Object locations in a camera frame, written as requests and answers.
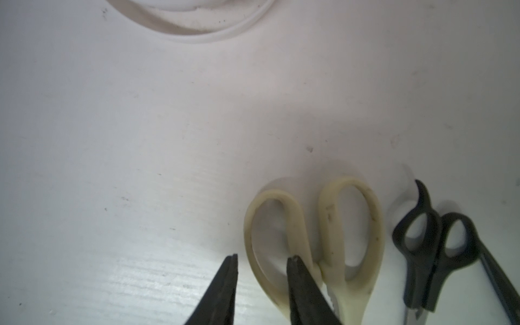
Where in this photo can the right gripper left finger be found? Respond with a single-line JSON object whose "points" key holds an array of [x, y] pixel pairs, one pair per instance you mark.
{"points": [[217, 305]]}

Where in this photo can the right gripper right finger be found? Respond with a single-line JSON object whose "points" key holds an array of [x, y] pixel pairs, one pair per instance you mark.
{"points": [[307, 304]]}

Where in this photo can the cream kitchen scissors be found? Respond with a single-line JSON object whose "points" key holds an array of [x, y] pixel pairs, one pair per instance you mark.
{"points": [[350, 296]]}

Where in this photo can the small black scissors back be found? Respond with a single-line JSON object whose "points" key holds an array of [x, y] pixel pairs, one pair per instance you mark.
{"points": [[428, 265]]}

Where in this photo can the long black scissors back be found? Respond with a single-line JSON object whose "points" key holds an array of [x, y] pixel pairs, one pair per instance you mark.
{"points": [[504, 289]]}

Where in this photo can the white utensil holder cup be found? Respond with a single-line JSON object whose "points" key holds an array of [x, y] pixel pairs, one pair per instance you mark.
{"points": [[194, 21]]}

